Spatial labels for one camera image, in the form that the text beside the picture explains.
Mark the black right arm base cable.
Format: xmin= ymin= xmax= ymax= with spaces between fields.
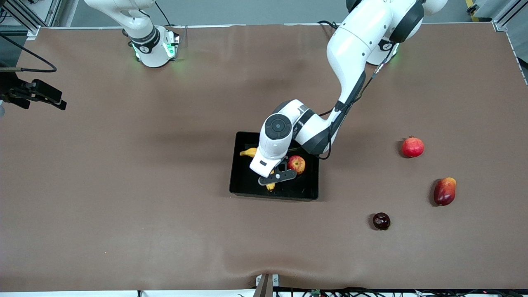
xmin=154 ymin=0 xmax=174 ymax=28

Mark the red yellow apple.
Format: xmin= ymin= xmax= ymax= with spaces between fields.
xmin=288 ymin=155 xmax=306 ymax=175

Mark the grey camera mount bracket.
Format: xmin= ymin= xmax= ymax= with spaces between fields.
xmin=255 ymin=273 xmax=280 ymax=297

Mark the red yellow mango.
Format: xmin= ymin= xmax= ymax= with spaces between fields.
xmin=433 ymin=177 xmax=457 ymax=206

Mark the black plastic box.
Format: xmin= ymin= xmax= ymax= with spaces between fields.
xmin=229 ymin=131 xmax=321 ymax=201

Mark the aluminium frame profile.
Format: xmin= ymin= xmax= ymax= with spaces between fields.
xmin=470 ymin=0 xmax=528 ymax=33
xmin=0 ymin=0 xmax=62 ymax=40

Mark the brown table cover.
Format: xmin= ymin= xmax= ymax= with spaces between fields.
xmin=0 ymin=24 xmax=528 ymax=292

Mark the red pomegranate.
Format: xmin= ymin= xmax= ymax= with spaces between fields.
xmin=402 ymin=136 xmax=425 ymax=158

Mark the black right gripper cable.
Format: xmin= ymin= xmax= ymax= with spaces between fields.
xmin=0 ymin=36 xmax=57 ymax=74

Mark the dark purple mangosteen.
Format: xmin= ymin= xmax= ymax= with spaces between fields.
xmin=372 ymin=212 xmax=391 ymax=231

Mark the yellow banana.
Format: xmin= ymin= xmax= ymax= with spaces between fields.
xmin=240 ymin=147 xmax=276 ymax=191

